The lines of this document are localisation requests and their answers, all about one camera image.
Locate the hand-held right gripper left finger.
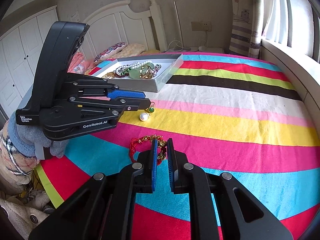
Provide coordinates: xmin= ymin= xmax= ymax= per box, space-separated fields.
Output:
xmin=29 ymin=138 xmax=158 ymax=240

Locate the window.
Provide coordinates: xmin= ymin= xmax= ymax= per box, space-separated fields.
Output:
xmin=262 ymin=0 xmax=320 ymax=63

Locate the white wardrobe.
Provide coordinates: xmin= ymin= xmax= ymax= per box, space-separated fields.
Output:
xmin=0 ymin=5 xmax=59 ymax=120

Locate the beige plush toy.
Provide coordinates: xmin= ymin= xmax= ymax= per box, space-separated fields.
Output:
xmin=0 ymin=189 xmax=57 ymax=233

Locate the yellow shell-print pillow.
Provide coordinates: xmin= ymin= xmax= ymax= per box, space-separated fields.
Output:
xmin=117 ymin=44 xmax=147 ymax=59

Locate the gold bangle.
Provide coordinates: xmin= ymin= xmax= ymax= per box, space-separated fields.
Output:
xmin=140 ymin=67 xmax=155 ymax=80

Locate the window sill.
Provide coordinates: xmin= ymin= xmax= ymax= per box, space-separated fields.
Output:
xmin=260 ymin=39 xmax=320 ymax=110

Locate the white headboard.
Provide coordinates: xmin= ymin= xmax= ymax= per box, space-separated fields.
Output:
xmin=82 ymin=0 xmax=168 ymax=63

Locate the white lamp pole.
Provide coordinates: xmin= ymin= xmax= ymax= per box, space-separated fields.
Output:
xmin=173 ymin=1 xmax=185 ymax=49

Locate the printed striped curtain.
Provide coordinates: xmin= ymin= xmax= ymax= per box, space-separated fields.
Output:
xmin=229 ymin=0 xmax=280 ymax=59

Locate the embroidered round cushion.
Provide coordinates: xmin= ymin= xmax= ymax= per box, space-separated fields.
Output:
xmin=94 ymin=42 xmax=127 ymax=63

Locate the white pearl necklace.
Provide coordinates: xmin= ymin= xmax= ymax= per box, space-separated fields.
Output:
xmin=115 ymin=60 xmax=153 ymax=72

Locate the white cable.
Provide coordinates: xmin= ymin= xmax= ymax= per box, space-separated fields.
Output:
xmin=168 ymin=31 xmax=208 ymax=52

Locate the pink floral pillow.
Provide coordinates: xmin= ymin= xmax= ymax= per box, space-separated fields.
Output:
xmin=67 ymin=51 xmax=97 ymax=74

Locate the red string bracelet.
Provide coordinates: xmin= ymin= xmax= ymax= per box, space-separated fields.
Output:
xmin=129 ymin=135 xmax=167 ymax=167

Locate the striped colourful blanket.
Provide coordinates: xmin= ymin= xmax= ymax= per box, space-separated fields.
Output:
xmin=40 ymin=51 xmax=320 ymax=240

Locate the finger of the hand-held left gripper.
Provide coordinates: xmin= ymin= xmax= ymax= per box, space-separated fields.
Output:
xmin=65 ymin=73 xmax=146 ymax=99
xmin=57 ymin=98 xmax=152 ymax=117

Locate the person's left hand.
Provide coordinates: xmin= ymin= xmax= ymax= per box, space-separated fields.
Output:
xmin=7 ymin=117 xmax=68 ymax=158

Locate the green jade bangle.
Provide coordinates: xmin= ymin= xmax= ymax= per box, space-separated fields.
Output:
xmin=129 ymin=66 xmax=150 ymax=79

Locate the wall socket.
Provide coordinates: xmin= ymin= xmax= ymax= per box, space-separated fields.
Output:
xmin=191 ymin=21 xmax=212 ymax=32

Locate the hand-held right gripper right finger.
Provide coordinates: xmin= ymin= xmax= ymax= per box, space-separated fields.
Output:
xmin=167 ymin=138 xmax=294 ymax=240

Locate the grey cardboard box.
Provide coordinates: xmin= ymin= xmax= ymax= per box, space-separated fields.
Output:
xmin=95 ymin=53 xmax=184 ymax=93

